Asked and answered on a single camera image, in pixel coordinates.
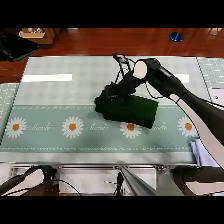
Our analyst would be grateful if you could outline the black flat case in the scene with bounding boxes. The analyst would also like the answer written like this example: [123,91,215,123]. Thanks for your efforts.
[0,32,43,63]

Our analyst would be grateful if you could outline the white garment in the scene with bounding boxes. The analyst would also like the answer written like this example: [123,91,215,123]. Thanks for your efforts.
[189,138,221,168]

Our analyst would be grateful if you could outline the blue round disc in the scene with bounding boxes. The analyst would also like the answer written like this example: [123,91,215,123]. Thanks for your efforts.
[168,31,185,43]

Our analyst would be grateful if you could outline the wooden box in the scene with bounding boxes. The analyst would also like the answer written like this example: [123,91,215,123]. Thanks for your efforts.
[18,27,55,45]

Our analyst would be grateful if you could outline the dark green garment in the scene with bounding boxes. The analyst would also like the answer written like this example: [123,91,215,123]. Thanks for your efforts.
[94,93,160,130]

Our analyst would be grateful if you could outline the silver frame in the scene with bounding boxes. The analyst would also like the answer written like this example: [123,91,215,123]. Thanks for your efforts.
[0,162,224,197]

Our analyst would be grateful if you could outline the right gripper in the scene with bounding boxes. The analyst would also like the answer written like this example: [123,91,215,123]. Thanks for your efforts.
[101,80,132,102]

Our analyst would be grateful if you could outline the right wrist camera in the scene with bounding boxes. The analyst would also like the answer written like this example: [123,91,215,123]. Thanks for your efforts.
[112,53,132,75]

